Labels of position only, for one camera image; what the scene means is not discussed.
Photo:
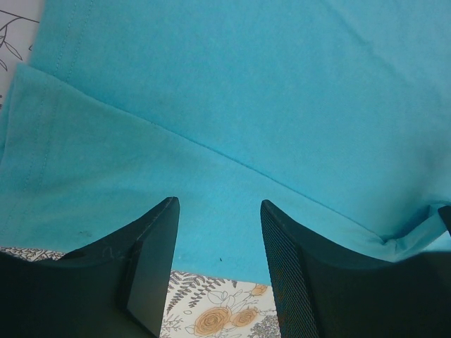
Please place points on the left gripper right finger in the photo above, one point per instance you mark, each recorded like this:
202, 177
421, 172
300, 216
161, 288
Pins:
322, 289

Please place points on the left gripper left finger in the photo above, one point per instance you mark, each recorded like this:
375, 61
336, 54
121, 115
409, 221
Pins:
113, 287

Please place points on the turquoise t shirt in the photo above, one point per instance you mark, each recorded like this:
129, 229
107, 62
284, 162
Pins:
336, 111

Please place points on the floral table mat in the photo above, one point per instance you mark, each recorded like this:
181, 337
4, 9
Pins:
199, 306

